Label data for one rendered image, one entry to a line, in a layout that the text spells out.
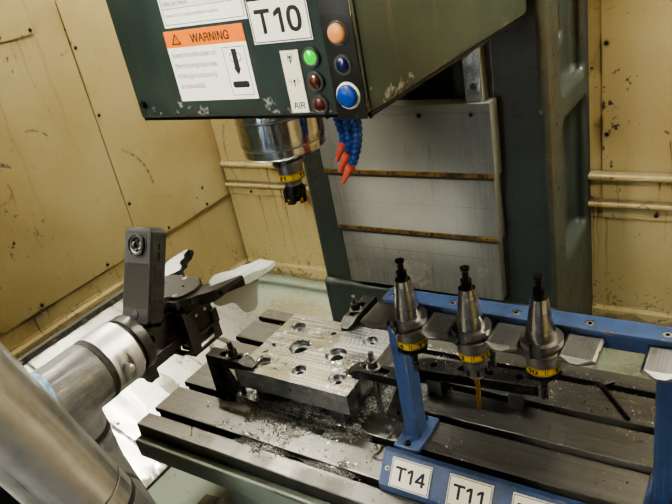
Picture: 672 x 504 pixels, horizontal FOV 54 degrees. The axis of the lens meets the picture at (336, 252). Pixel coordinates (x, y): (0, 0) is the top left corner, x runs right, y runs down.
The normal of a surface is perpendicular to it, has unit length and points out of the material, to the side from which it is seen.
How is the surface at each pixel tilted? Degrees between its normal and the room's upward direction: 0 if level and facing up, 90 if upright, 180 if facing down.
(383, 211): 90
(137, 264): 62
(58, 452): 84
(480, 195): 91
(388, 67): 90
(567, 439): 0
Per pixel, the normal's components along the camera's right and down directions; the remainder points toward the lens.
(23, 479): 0.18, 0.51
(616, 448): -0.18, -0.88
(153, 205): 0.83, 0.10
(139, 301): -0.53, 0.00
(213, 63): -0.52, 0.46
